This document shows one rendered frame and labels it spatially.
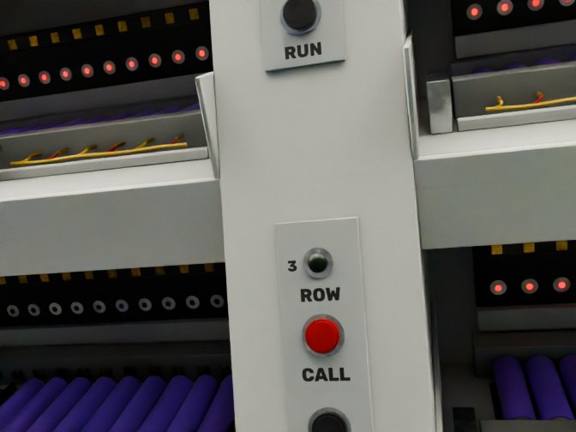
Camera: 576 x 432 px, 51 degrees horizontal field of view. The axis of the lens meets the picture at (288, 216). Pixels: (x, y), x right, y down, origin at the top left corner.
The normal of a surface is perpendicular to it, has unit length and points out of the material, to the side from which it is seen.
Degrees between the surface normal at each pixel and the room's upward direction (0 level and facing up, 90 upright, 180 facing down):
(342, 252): 90
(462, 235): 111
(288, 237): 90
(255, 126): 90
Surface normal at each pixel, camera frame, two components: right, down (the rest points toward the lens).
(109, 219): -0.20, 0.33
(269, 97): -0.24, -0.04
